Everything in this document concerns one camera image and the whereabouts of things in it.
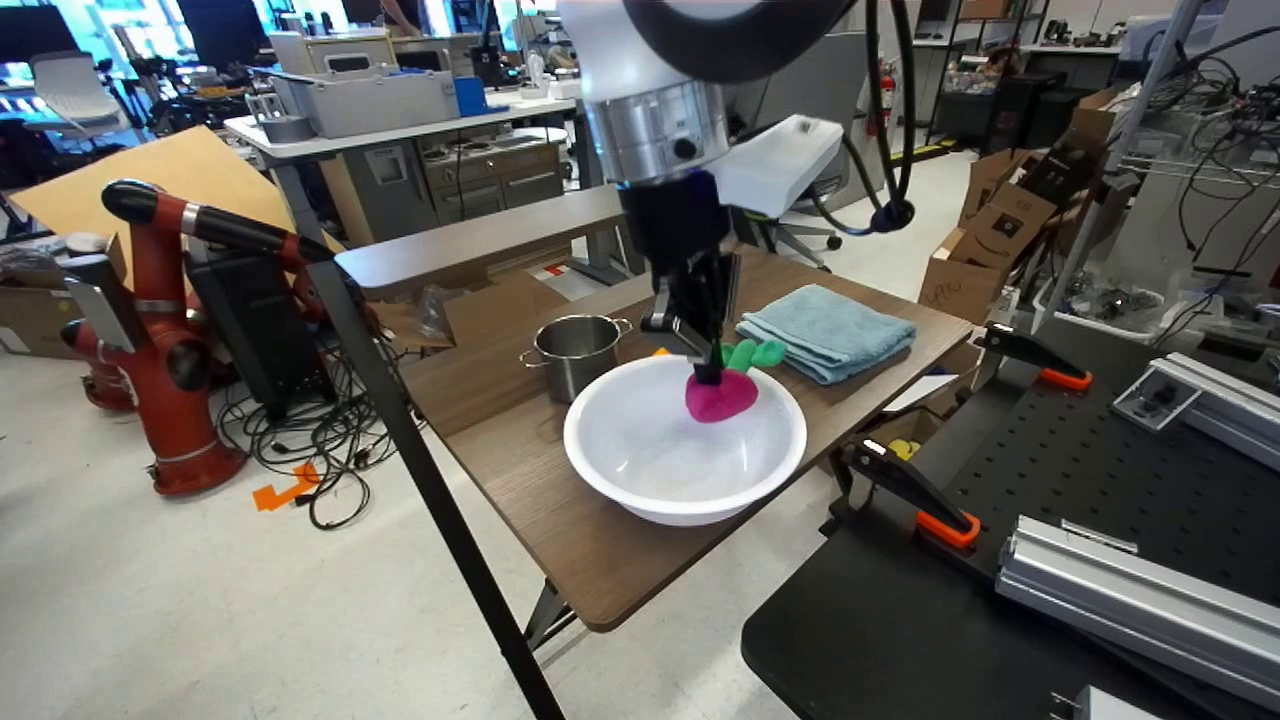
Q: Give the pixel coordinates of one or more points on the orange carrot toy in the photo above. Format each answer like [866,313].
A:
[659,353]

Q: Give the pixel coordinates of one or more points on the white equipment case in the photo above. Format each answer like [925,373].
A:
[373,95]

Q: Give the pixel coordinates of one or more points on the wooden raised table shelf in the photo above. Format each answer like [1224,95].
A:
[455,243]

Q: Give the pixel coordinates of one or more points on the tan flat board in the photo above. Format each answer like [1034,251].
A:
[160,175]

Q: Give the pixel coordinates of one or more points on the aluminium extrusion rail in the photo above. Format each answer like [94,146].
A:
[1135,600]
[1214,404]

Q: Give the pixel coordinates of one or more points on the white paper sheet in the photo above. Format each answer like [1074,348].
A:
[923,392]

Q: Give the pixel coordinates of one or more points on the folded blue towel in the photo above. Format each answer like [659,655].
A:
[834,334]

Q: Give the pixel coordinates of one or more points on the wooden table with black frame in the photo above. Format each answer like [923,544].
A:
[603,544]

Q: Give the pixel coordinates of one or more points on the flat cardboard box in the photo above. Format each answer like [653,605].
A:
[483,334]

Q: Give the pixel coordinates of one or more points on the small metal pot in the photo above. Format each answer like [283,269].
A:
[574,353]

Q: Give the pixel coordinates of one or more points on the grey desk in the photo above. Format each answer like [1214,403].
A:
[403,135]

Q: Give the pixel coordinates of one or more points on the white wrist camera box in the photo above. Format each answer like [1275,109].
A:
[786,161]

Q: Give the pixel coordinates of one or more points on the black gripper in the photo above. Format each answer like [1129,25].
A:
[672,222]

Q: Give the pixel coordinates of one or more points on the red robot on pedestal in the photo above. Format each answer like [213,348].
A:
[173,403]

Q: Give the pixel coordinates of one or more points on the white bowl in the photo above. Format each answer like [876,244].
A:
[642,452]

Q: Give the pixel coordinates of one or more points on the black computer tower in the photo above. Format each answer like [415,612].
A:
[255,334]

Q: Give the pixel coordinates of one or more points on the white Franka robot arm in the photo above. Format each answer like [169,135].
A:
[653,124]

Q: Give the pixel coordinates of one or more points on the pink fruit plush toy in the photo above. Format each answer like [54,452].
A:
[721,397]

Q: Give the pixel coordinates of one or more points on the orange floor tape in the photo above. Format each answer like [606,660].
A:
[287,486]

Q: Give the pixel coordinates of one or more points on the black perforated mounting board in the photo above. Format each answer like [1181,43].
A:
[1067,452]

